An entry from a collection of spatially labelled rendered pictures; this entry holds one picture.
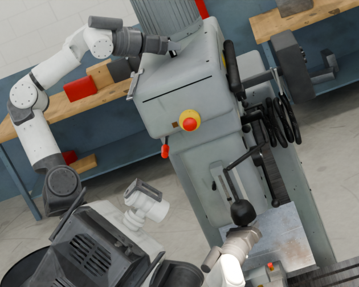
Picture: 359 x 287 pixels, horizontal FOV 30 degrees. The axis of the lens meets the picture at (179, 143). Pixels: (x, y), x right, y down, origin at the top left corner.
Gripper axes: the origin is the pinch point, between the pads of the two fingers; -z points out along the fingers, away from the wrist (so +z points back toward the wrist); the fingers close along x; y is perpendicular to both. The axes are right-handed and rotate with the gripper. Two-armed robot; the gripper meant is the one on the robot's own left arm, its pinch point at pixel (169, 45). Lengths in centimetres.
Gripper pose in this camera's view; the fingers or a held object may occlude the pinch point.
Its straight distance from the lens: 205.2
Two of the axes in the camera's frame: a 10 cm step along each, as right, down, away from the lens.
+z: -9.0, -0.2, -4.3
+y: 1.0, -9.8, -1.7
